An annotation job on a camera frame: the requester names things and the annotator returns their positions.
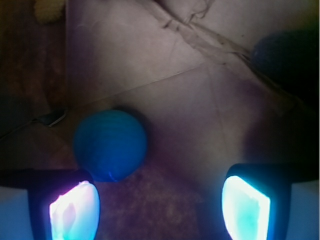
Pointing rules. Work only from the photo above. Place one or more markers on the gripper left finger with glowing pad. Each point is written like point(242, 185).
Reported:
point(56, 204)

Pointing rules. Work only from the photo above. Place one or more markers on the yellow microfiber cloth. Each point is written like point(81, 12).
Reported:
point(48, 11)

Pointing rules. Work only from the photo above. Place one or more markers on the brown paper bag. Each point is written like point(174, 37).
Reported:
point(182, 68)

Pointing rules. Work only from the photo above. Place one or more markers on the blue ball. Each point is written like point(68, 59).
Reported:
point(110, 145)

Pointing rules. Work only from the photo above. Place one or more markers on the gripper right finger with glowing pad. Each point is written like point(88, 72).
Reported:
point(272, 201)

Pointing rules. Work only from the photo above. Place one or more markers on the blue sponge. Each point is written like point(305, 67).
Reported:
point(291, 59)

